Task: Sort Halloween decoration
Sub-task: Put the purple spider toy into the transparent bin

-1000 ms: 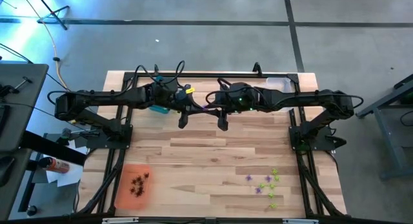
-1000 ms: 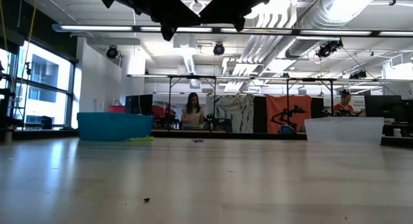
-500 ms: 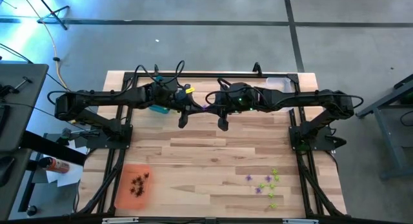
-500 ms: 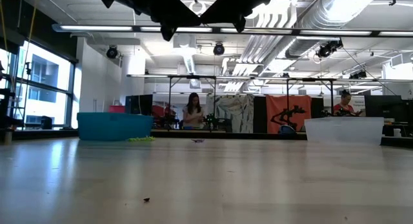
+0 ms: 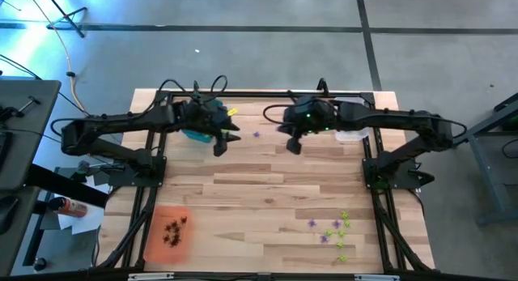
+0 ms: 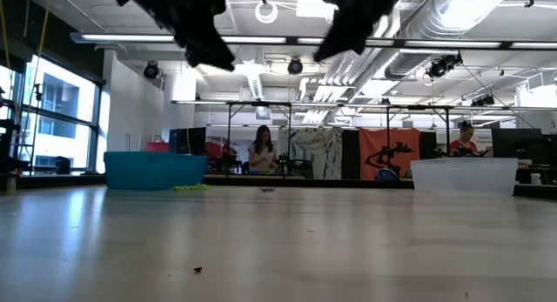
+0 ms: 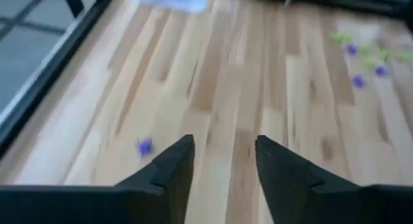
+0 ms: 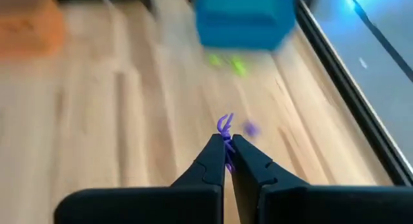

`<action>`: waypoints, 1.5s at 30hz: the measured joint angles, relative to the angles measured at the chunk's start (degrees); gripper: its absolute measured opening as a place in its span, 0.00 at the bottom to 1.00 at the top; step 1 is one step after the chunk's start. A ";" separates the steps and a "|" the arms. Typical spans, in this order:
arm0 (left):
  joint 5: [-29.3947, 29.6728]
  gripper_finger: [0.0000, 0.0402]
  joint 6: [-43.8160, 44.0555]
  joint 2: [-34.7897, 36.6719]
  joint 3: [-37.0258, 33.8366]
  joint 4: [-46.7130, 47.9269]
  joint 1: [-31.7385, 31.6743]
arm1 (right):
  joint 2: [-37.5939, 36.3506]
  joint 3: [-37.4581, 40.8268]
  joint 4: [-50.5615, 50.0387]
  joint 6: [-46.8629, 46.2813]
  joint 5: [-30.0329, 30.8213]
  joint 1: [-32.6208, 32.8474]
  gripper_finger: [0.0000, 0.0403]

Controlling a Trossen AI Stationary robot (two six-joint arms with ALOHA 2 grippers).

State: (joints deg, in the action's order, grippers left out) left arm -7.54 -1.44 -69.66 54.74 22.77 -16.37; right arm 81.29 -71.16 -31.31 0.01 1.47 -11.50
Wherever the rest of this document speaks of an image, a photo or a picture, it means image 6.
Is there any grey patterned backdrop cloth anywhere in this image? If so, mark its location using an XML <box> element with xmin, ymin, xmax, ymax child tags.
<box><xmin>278</xmin><ymin>126</ymin><xmax>344</xmax><ymax>180</ymax></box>

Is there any black ceiling fixture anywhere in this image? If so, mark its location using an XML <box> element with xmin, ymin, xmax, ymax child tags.
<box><xmin>470</xmin><ymin>94</ymin><xmax>496</xmax><ymax>108</ymax></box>

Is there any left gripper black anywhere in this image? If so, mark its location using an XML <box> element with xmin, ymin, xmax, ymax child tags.
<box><xmin>129</xmin><ymin>0</ymin><xmax>237</xmax><ymax>73</ymax></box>

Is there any black shelving stand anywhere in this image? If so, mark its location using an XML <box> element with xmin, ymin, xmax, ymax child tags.
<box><xmin>0</xmin><ymin>84</ymin><xmax>35</xmax><ymax>194</ymax></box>

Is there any red storage bin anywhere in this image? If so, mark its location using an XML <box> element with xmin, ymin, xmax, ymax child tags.
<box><xmin>146</xmin><ymin>140</ymin><xmax>171</xmax><ymax>154</ymax></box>

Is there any yellow cable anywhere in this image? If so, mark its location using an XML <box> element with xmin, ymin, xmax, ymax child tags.
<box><xmin>33</xmin><ymin>0</ymin><xmax>52</xmax><ymax>92</ymax></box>

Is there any black bar with light strips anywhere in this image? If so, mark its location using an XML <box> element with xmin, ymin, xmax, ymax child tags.
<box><xmin>69</xmin><ymin>30</ymin><xmax>557</xmax><ymax>50</ymax></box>

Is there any teal plastic bin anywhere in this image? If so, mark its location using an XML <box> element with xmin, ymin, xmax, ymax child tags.
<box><xmin>103</xmin><ymin>151</ymin><xmax>208</xmax><ymax>191</ymax></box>

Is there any silver ribbed ceiling duct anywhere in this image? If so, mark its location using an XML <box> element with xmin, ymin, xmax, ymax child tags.
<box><xmin>382</xmin><ymin>0</ymin><xmax>506</xmax><ymax>82</ymax></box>

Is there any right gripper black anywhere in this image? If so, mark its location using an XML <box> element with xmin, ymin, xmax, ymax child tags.
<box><xmin>313</xmin><ymin>0</ymin><xmax>411</xmax><ymax>64</ymax></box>

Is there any white printed sign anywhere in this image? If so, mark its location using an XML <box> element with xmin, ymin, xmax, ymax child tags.
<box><xmin>452</xmin><ymin>128</ymin><xmax>493</xmax><ymax>158</ymax></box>

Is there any white square ceiling duct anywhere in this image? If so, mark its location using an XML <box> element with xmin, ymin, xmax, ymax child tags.
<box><xmin>232</xmin><ymin>57</ymin><xmax>267</xmax><ymax>102</ymax></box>

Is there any black backdrop panel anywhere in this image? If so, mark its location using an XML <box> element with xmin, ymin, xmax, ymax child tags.
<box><xmin>341</xmin><ymin>128</ymin><xmax>361</xmax><ymax>180</ymax></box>

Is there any black box by window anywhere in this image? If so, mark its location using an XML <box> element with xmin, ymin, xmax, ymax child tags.
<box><xmin>55</xmin><ymin>156</ymin><xmax>72</xmax><ymax>176</ymax></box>

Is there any blue white rounded object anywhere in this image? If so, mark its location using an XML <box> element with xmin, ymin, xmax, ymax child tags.
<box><xmin>376</xmin><ymin>167</ymin><xmax>400</xmax><ymax>183</ymax></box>

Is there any large window black frame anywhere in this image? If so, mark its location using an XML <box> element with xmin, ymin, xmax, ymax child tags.
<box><xmin>0</xmin><ymin>53</ymin><xmax>105</xmax><ymax>177</ymax></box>

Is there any red cloth object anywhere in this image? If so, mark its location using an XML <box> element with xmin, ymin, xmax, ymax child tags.
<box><xmin>205</xmin><ymin>140</ymin><xmax>239</xmax><ymax>164</ymax></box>

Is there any black ceiling camera cluster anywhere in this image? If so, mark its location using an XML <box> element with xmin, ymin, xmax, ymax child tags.
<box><xmin>425</xmin><ymin>52</ymin><xmax>464</xmax><ymax>80</ymax></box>

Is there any green plastic spider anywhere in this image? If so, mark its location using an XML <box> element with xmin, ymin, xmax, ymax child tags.
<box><xmin>171</xmin><ymin>183</ymin><xmax>211</xmax><ymax>192</ymax></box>

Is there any black computer monitor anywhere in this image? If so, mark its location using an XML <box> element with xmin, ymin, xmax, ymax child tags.
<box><xmin>491</xmin><ymin>127</ymin><xmax>557</xmax><ymax>166</ymax></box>
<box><xmin>168</xmin><ymin>126</ymin><xmax>207</xmax><ymax>158</ymax></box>

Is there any clear plastic bin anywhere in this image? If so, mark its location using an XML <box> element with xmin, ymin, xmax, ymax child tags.
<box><xmin>409</xmin><ymin>157</ymin><xmax>520</xmax><ymax>196</ymax></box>

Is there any orange backdrop cloth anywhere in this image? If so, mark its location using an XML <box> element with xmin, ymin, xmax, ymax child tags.
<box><xmin>359</xmin><ymin>127</ymin><xmax>422</xmax><ymax>181</ymax></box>

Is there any person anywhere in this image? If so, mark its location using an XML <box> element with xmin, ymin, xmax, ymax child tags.
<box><xmin>450</xmin><ymin>121</ymin><xmax>488</xmax><ymax>158</ymax></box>
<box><xmin>247</xmin><ymin>124</ymin><xmax>279</xmax><ymax>175</ymax></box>

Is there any black background rig frame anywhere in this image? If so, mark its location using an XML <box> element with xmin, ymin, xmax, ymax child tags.
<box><xmin>171</xmin><ymin>99</ymin><xmax>292</xmax><ymax>178</ymax></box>
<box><xmin>385</xmin><ymin>104</ymin><xmax>453</xmax><ymax>164</ymax></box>

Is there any white coiled cable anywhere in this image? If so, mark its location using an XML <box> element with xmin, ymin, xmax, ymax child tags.
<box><xmin>254</xmin><ymin>0</ymin><xmax>279</xmax><ymax>25</ymax></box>

